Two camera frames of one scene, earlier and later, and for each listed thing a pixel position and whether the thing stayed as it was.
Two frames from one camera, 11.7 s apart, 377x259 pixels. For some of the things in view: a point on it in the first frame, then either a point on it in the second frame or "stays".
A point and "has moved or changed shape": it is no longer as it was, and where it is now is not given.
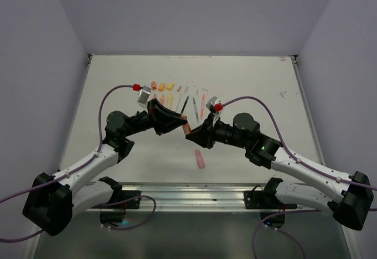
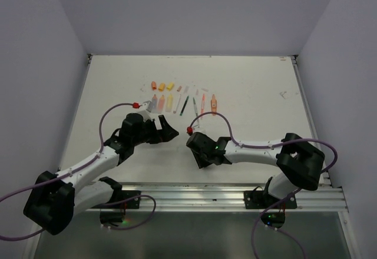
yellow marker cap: x=169 y=86 stays
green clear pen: x=184 y=105 stays
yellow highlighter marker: x=169 y=101 stays
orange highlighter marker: x=162 y=100 stays
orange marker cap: x=162 y=86 stays
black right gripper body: x=223 y=133 -> x=201 y=159
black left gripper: x=157 y=114 -> x=164 y=135
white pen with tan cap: x=178 y=102 stays
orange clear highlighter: x=186 y=127 has moved or changed shape
